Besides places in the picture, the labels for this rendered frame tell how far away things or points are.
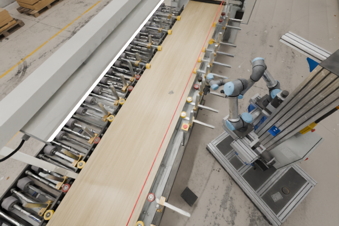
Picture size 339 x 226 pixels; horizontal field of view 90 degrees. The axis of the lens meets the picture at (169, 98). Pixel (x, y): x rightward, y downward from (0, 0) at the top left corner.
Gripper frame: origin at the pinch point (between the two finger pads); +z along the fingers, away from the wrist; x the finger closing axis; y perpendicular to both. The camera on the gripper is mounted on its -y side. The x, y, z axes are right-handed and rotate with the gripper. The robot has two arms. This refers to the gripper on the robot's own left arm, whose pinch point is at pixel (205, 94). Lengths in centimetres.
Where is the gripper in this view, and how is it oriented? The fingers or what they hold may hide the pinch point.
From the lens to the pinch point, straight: 228.4
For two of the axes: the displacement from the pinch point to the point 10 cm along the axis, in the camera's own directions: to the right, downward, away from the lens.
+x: -9.3, -2.9, 2.3
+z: 0.4, 5.4, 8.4
